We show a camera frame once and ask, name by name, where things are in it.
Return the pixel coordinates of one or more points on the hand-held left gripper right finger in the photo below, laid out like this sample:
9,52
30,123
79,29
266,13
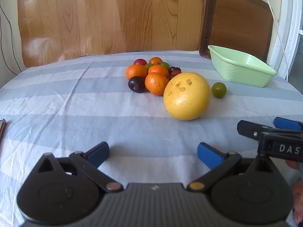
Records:
208,155

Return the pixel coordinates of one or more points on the white door frame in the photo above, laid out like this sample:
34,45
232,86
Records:
290,16

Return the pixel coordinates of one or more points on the small smooth orange plum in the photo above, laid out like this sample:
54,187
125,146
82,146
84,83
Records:
155,60

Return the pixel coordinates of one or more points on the silver metal object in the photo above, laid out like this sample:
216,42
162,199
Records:
2,128

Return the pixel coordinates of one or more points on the dark purple plum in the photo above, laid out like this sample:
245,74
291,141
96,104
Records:
174,69
136,84

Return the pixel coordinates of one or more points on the brown woven seat mat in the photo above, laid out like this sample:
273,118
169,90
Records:
239,21

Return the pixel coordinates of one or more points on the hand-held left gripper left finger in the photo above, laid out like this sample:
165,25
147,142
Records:
99,155

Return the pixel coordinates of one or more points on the person's right hand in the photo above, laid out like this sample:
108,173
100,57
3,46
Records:
298,198

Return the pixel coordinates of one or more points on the light green plastic basket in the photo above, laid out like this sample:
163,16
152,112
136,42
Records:
239,68

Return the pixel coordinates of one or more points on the wood pattern vinyl sheet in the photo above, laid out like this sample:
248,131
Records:
106,19

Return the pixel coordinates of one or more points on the large yellow grapefruit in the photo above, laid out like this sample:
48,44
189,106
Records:
187,97

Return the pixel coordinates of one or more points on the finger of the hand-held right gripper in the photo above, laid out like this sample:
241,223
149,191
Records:
287,123
253,128

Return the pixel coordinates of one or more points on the green plum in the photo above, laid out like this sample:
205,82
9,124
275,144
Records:
219,90
148,66
165,65

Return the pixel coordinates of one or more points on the orange mandarin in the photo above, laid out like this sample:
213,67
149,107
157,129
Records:
158,69
136,71
156,84

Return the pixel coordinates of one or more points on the red plum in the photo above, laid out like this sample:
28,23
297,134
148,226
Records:
140,62
174,74

